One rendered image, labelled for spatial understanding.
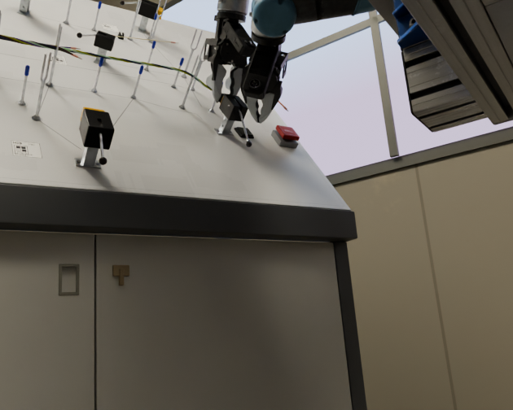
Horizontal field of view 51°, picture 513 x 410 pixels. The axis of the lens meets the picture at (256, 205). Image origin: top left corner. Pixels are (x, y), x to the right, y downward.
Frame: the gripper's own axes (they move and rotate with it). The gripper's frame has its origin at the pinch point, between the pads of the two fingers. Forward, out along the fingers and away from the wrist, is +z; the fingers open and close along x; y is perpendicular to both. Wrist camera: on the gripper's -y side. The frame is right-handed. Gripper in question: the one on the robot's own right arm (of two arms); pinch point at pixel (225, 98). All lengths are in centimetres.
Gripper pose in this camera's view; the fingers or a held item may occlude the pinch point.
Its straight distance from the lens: 134.5
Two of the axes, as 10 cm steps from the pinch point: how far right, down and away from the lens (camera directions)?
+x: -8.1, 0.1, -5.9
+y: -5.7, -2.5, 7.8
